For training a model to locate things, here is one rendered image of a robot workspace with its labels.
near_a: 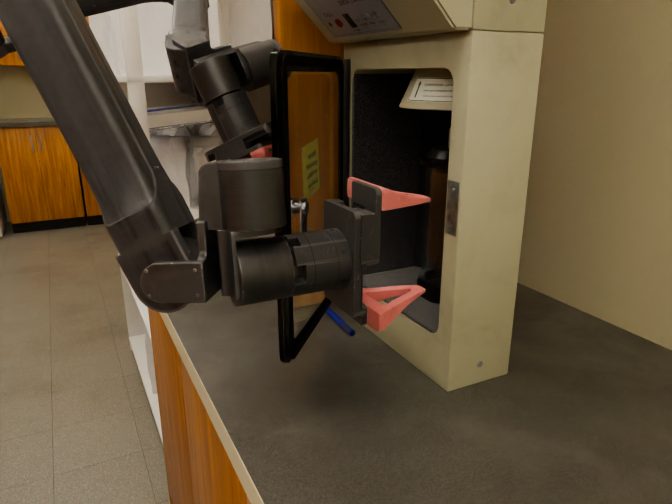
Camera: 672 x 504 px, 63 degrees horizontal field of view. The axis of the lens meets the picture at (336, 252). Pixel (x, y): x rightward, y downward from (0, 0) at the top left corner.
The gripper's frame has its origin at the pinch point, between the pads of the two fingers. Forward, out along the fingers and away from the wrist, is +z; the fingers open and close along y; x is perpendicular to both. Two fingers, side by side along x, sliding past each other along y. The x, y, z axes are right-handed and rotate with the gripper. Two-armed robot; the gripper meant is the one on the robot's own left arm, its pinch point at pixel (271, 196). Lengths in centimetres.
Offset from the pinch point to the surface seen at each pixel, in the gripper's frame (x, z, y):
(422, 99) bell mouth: -8.0, -3.6, -23.2
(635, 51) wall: -34, 4, -55
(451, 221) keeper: 1.3, 12.0, -21.9
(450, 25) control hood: 4.0, -9.7, -30.3
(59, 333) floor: -160, 29, 222
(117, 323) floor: -179, 39, 201
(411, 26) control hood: -1.3, -12.1, -26.0
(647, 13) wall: -33, -1, -58
